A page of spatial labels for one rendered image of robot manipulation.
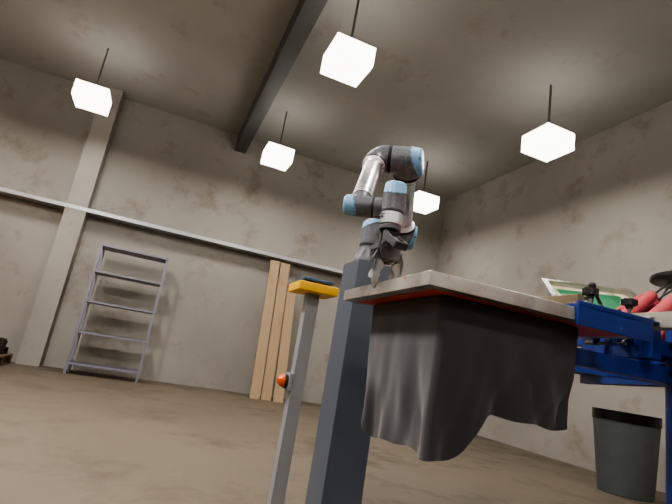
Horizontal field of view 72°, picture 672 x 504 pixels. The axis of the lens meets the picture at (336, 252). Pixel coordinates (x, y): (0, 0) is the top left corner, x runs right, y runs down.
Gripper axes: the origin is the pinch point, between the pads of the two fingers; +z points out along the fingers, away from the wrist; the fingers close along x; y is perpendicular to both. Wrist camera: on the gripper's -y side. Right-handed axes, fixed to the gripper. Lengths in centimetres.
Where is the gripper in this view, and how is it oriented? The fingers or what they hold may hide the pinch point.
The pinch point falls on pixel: (384, 286)
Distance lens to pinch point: 145.2
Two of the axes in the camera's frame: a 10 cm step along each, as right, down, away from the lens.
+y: -3.6, 1.7, 9.2
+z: -1.6, 9.6, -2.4
